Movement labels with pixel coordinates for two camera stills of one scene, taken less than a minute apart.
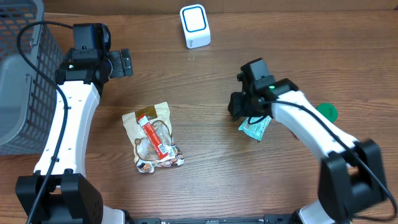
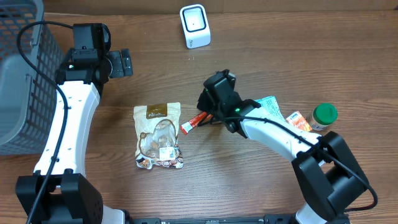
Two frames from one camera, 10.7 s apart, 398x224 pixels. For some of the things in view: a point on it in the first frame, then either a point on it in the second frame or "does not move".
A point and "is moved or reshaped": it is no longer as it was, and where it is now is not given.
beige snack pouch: x=147 y=158 is moved or reshaped
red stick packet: x=160 y=148 → x=195 y=121
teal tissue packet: x=258 y=129 is moved or reshaped
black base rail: x=277 y=219 does not move
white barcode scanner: x=196 y=25 does not move
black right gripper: x=236 y=106 → x=204 y=101
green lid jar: x=329 y=111 does not move
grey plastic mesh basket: x=30 y=58 does not move
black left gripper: x=125 y=63 does not move
